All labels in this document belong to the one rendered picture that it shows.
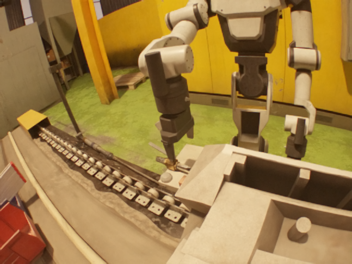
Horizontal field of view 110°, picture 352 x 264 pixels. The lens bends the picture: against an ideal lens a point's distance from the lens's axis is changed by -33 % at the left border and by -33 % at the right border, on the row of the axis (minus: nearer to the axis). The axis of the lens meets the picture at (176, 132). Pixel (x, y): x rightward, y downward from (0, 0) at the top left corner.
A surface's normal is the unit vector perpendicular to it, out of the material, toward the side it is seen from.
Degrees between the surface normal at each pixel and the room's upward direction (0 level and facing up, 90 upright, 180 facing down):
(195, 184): 30
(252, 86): 77
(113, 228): 0
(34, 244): 92
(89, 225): 0
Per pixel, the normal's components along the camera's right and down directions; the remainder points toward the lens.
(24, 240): 0.83, 0.21
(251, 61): -0.43, 0.36
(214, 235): -0.26, -0.72
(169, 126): -0.54, 0.54
